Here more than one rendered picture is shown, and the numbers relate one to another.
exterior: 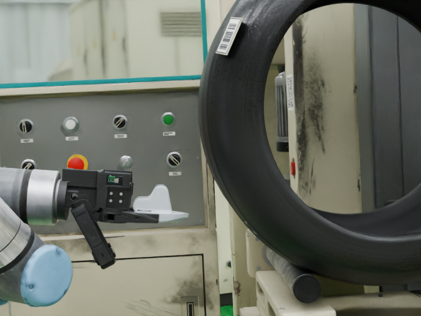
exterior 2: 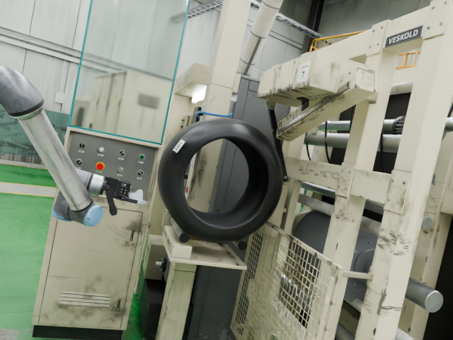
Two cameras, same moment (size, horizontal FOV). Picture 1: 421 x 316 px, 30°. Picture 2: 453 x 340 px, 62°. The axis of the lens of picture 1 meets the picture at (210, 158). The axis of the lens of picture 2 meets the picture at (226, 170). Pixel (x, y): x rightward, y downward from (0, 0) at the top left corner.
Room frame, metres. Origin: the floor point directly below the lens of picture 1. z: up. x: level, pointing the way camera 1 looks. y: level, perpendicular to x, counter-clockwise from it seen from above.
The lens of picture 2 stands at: (-0.42, 0.12, 1.32)
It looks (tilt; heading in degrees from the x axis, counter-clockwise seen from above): 3 degrees down; 347
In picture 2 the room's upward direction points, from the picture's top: 12 degrees clockwise
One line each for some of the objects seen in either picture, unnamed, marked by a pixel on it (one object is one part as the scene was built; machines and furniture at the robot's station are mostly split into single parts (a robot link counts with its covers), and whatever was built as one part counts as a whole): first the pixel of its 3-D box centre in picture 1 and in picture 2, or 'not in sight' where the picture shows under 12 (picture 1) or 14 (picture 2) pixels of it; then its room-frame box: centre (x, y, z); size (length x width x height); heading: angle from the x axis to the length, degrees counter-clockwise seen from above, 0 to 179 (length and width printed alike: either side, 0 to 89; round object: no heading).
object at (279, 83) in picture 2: not in sight; (303, 83); (1.29, -0.58, 1.71); 0.61 x 0.25 x 0.15; 3
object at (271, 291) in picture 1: (291, 303); (176, 240); (1.40, -0.13, 0.84); 0.36 x 0.09 x 0.06; 3
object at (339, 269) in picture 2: not in sight; (272, 305); (1.19, -0.61, 0.65); 0.90 x 0.02 x 0.70; 3
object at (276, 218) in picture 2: not in sight; (265, 205); (1.64, -0.64, 1.05); 0.20 x 0.15 x 0.30; 3
